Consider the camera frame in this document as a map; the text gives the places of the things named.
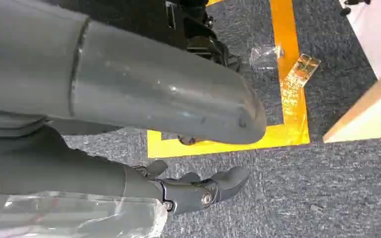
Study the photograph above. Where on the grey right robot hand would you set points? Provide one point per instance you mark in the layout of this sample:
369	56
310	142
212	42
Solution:
138	85

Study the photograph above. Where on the yellow floor tape strip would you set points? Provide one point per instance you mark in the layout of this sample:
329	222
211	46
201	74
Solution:
210	148

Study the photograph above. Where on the short yellow floor tape piece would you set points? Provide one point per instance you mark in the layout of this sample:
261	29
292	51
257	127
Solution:
213	2

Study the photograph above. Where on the long orange floor tape strip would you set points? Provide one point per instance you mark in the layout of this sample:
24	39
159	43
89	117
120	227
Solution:
287	39

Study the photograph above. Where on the clear tape piece with print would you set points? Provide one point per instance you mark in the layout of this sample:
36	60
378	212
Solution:
304	69

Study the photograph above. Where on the black caster wheel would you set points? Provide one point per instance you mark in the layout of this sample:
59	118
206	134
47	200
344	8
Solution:
350	6

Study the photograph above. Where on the pale wooden desk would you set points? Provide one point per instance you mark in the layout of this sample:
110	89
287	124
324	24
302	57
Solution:
371	115

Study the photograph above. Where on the white desk panel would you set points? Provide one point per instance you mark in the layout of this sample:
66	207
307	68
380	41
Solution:
376	33

